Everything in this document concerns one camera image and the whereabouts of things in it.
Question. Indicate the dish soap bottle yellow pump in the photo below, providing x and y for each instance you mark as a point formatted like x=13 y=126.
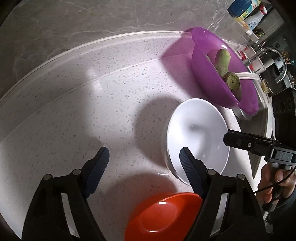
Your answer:
x=249 y=9

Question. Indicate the steel sink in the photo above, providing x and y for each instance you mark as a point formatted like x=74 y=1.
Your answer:
x=262 y=115

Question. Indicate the orange bowl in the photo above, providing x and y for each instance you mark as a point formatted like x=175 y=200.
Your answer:
x=157 y=220

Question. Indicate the white bowl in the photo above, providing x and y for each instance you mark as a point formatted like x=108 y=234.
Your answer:
x=196 y=120

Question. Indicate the white spoon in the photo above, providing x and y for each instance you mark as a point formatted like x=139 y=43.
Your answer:
x=248 y=76

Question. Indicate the white spray bottle red trigger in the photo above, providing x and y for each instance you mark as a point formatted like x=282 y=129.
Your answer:
x=254 y=19

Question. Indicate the chrome faucet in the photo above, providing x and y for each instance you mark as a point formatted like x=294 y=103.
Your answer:
x=277 y=53

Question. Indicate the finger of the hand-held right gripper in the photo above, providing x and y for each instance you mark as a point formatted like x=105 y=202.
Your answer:
x=245 y=141

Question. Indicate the purple plastic basin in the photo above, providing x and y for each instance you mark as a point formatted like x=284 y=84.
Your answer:
x=208 y=41

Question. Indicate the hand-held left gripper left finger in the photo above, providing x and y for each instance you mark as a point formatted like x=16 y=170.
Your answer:
x=97 y=171

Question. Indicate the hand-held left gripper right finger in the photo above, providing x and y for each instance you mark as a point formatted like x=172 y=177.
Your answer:
x=190 y=171

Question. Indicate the green vegetable piece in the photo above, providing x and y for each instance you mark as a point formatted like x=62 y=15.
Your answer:
x=233 y=81
x=222 y=61

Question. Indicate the person's right hand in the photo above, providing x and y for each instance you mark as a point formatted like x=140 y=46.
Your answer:
x=264 y=185

